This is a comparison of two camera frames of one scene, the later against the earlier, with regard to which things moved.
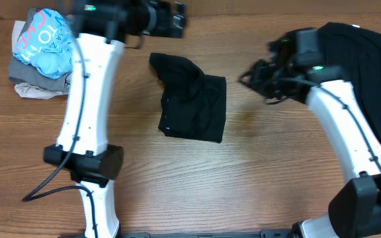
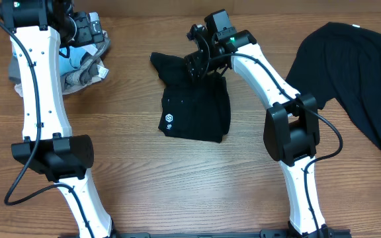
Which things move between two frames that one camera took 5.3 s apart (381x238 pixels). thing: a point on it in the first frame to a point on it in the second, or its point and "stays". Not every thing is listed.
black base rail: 278,233 stays
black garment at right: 372,63 stays
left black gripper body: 159,22 to 83,34
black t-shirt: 193,104 stays
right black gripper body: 264,80 to 202,63
